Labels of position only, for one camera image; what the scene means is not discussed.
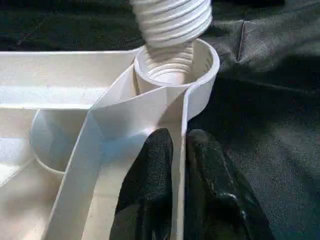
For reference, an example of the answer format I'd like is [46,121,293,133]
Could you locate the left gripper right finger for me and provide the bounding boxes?
[184,128,276,240]

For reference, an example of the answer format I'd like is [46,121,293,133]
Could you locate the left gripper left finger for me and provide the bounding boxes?
[109,128,175,240]

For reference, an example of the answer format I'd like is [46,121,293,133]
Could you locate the white plastic table top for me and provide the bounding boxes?
[0,38,221,240]

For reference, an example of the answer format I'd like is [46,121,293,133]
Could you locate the white plastic table leg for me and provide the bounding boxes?
[131,0,215,85]

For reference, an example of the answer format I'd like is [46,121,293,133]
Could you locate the black plastic table mat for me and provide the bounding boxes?
[0,0,320,240]

